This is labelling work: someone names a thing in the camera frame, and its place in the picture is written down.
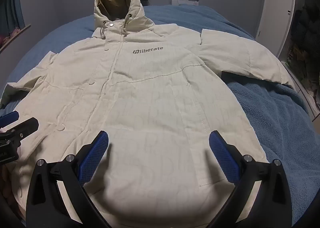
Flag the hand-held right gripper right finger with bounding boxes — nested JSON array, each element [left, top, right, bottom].
[[209, 130, 299, 228]]

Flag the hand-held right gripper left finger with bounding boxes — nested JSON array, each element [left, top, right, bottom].
[[26, 130, 112, 228]]

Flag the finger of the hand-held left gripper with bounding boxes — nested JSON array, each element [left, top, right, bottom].
[[0, 111, 20, 126], [6, 117, 40, 142]]

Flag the cream hooded puffer jacket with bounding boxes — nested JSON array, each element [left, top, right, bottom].
[[0, 0, 297, 228]]

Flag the pile of clothes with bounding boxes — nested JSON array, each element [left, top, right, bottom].
[[0, 27, 18, 46]]

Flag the blue fleece blanket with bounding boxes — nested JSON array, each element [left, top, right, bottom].
[[0, 5, 320, 228]]

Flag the wooden windowsill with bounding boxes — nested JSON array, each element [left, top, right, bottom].
[[0, 24, 32, 53]]

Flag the blue curtain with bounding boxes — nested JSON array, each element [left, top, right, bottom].
[[0, 0, 25, 33]]

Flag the dark clutter on shelves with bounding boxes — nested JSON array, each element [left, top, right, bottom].
[[280, 0, 320, 118]]

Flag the white wardrobe door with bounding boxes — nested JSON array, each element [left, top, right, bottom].
[[255, 0, 297, 41]]

